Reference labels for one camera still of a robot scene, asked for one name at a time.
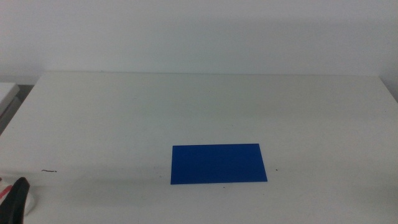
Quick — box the white sandal shoe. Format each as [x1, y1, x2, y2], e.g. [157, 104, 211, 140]
[0, 177, 39, 216]

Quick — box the blue rectangular mat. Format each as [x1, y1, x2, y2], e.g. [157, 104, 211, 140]
[170, 143, 268, 185]

